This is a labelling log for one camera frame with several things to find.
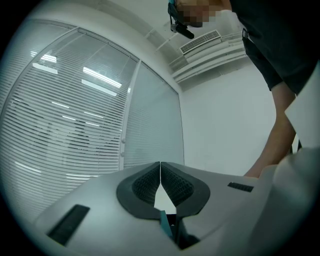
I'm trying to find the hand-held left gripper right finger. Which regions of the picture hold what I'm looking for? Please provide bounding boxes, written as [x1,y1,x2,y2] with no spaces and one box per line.
[160,161,271,243]

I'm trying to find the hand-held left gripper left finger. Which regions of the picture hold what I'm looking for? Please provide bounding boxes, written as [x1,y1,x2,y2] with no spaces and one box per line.
[32,161,181,256]

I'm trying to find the person's right forearm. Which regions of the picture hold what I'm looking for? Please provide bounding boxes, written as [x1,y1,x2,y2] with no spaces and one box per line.
[243,81,298,179]

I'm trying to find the wide window blind panel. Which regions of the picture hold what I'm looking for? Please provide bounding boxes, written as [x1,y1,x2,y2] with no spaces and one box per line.
[0,19,140,223]

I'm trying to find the narrow window blind panel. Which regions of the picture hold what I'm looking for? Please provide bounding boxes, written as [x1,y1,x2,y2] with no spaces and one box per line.
[122,61,185,169]

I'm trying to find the white ceiling pipes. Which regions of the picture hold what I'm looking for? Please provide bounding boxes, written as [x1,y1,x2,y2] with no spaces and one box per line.
[169,32,248,83]

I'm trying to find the white ceiling air vent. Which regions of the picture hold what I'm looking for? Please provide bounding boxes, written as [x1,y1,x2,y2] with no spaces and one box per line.
[179,29,222,55]

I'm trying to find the person's black shirt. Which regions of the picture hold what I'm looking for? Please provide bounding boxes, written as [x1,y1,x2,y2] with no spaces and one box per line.
[229,0,320,96]

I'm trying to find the person's head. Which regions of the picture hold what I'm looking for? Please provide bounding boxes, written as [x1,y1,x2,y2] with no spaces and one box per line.
[174,0,232,28]

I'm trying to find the black head-mounted camera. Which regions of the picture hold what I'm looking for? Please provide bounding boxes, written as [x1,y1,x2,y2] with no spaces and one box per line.
[167,0,195,40]

